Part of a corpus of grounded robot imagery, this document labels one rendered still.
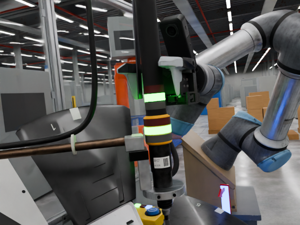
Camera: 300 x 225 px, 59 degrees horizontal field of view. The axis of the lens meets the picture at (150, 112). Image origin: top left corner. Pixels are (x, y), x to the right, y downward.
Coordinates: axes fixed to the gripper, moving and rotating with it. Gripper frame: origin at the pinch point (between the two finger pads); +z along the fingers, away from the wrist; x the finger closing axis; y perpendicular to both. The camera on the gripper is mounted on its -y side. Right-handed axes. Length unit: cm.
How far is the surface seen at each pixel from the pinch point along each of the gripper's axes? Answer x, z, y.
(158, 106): -1.3, -1.9, 6.8
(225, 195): 0, -37, 34
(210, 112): 271, -882, 70
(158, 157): -0.7, -1.4, 14.7
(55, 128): 20.5, -0.1, 9.4
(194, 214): 2.0, -20.2, 32.3
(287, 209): 5, -305, 148
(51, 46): 70, -44, -21
